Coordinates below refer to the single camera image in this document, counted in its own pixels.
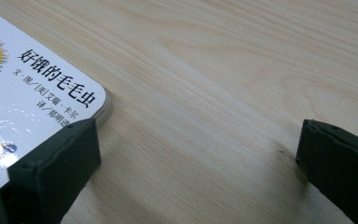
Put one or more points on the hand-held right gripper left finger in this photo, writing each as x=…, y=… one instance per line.
x=59, y=168

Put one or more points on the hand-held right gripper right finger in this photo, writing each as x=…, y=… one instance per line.
x=338, y=168

